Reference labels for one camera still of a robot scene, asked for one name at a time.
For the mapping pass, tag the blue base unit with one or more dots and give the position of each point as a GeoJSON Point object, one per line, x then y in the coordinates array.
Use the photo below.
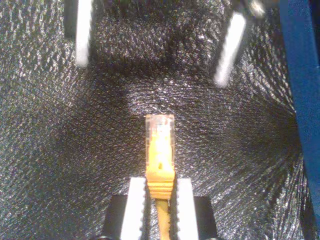
{"type": "Point", "coordinates": [305, 75]}

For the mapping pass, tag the black bubble mat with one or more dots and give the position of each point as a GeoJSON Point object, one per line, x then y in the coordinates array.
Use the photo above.
{"type": "Point", "coordinates": [75, 125]}

